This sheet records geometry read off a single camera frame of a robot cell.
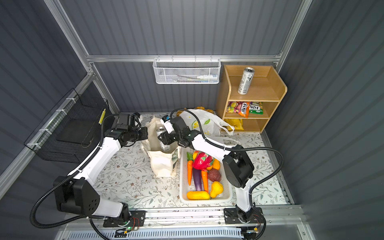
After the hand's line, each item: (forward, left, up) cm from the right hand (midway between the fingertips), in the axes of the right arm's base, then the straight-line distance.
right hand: (163, 135), depth 84 cm
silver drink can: (+1, +1, +4) cm, 4 cm away
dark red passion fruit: (-18, -29, -12) cm, 36 cm away
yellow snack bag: (+22, -49, -15) cm, 56 cm away
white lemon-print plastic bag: (+16, -29, -11) cm, 35 cm away
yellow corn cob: (-28, -20, -13) cm, 37 cm away
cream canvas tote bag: (-15, -1, -4) cm, 16 cm away
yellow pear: (-25, -29, -12) cm, 41 cm away
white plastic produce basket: (-24, -12, -13) cm, 30 cm away
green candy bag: (+24, -59, -2) cm, 63 cm away
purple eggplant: (-17, -19, -14) cm, 29 cm away
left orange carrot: (-9, -15, -15) cm, 23 cm away
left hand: (+1, +9, +1) cm, 9 cm away
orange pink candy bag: (+22, -49, 0) cm, 53 cm away
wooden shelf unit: (+27, -63, +10) cm, 69 cm away
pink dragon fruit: (-13, -22, -5) cm, 26 cm away
